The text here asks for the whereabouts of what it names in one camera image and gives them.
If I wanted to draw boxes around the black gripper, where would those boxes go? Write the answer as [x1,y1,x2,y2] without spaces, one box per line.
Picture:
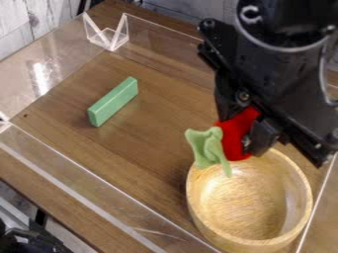
[197,19,338,167]

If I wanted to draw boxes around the red plush strawberry toy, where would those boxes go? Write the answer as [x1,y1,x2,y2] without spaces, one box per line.
[184,106,260,178]

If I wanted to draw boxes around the round wooden bowl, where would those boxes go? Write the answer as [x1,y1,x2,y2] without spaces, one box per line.
[185,149,312,253]

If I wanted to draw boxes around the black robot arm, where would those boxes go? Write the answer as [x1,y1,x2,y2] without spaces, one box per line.
[197,0,338,167]

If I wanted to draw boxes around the green rectangular block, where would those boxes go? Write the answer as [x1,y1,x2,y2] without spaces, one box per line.
[86,77,139,127]

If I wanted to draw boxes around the black metal stand base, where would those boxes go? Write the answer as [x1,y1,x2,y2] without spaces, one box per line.
[0,219,73,253]

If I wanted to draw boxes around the clear acrylic corner bracket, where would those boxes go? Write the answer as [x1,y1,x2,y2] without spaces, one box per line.
[81,13,129,51]

